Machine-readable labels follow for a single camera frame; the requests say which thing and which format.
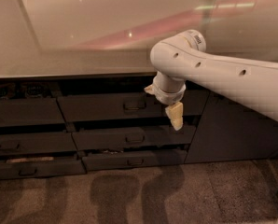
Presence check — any dark grey cabinet door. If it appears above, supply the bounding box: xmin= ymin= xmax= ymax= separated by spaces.
xmin=186 ymin=92 xmax=278 ymax=163

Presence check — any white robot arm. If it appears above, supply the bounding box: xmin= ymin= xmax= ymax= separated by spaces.
xmin=145 ymin=30 xmax=278 ymax=163

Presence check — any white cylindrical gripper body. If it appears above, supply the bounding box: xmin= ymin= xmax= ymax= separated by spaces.
xmin=152 ymin=72 xmax=186 ymax=105

